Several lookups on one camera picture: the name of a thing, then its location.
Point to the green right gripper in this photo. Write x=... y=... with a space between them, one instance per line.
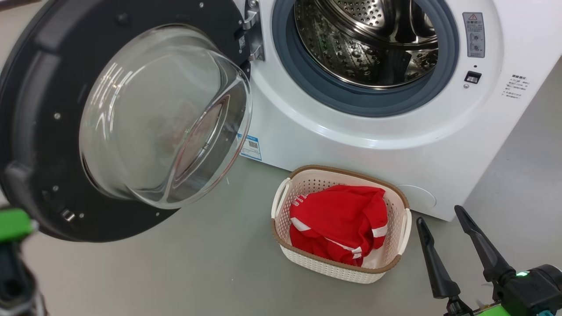
x=487 y=311

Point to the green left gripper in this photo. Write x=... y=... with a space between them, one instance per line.
x=15 y=224

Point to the black washing machine door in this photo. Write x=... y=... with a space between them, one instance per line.
x=26 y=109

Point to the red garment with white stripes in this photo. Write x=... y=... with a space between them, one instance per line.
x=338 y=219

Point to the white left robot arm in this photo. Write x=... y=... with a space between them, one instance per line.
x=15 y=281

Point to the cream perforated laundry basket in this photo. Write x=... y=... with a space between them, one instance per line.
x=333 y=272

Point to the white front-load washing machine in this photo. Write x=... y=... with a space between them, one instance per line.
x=351 y=136

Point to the black door latch socket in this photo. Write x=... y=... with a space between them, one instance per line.
x=473 y=77

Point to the grey rubber door gasket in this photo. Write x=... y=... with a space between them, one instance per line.
x=307 y=94

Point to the steel washing machine drum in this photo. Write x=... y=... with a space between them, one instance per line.
x=351 y=44

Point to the metal door hinge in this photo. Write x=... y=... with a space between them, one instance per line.
x=257 y=44

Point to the grey warning sticker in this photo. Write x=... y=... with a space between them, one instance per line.
x=473 y=35

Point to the blue energy label sticker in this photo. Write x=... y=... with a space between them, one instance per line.
x=251 y=147

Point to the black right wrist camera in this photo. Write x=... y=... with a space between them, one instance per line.
x=535 y=289

